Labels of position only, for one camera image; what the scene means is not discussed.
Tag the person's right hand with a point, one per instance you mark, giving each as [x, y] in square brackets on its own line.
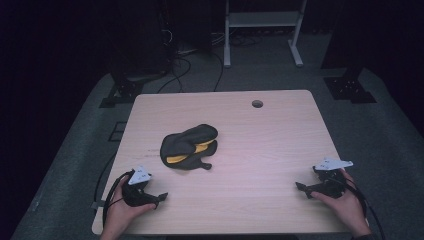
[346, 206]

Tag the black metal stand with square base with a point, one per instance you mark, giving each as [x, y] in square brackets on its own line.
[350, 88]

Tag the grey tape strip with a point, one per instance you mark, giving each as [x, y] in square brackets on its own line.
[96, 204]

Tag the black metal stand with wide base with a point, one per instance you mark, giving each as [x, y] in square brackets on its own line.
[125, 90]

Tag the person's left hand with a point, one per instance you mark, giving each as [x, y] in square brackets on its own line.
[121, 216]

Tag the black and yellow cloth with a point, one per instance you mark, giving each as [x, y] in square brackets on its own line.
[186, 141]

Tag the white metal stand frame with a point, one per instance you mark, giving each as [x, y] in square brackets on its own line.
[263, 19]

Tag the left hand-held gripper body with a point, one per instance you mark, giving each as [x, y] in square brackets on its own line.
[135, 195]

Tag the black rectangular floor frame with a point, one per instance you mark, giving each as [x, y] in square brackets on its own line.
[117, 131]

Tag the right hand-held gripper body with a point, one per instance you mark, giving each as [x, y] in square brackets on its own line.
[330, 183]

